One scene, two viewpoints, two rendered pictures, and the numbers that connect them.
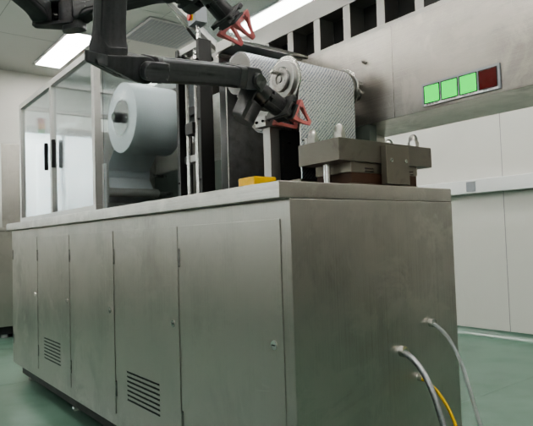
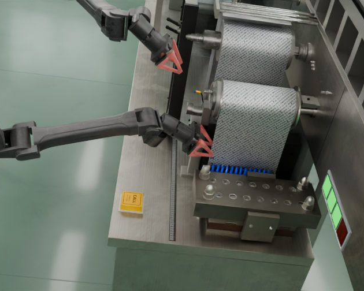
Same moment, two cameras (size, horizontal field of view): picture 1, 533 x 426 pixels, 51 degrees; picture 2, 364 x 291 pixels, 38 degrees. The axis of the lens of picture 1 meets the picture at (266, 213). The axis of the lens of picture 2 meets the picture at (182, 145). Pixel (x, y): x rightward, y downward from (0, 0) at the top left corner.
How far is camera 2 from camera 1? 160 cm
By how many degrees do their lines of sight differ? 49
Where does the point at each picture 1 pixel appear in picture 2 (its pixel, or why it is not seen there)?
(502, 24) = not seen: outside the picture
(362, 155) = (222, 215)
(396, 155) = (259, 223)
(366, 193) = (199, 252)
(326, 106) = (248, 134)
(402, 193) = (243, 256)
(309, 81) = (231, 114)
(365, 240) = (189, 275)
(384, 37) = (340, 89)
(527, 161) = not seen: outside the picture
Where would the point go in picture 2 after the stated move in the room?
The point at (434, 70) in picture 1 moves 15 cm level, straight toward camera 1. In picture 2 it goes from (337, 171) to (299, 186)
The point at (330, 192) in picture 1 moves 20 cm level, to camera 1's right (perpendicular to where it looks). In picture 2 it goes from (158, 247) to (209, 284)
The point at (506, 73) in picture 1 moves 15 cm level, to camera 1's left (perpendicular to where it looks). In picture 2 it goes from (349, 245) to (297, 215)
